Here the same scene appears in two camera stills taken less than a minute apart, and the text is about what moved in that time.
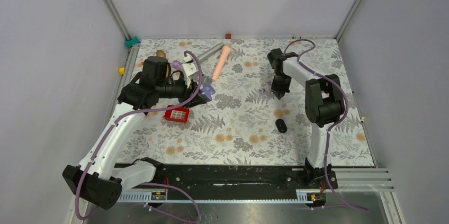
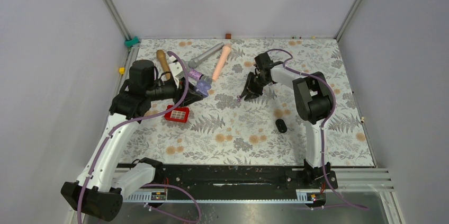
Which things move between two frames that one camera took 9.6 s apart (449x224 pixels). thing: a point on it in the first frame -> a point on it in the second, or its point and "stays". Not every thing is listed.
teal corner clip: [129, 43] stays
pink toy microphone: [226, 50] stays
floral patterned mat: [240, 123] stays
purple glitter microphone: [177, 64] -> [195, 74]
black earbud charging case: [281, 125] stays
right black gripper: [279, 91] -> [249, 88]
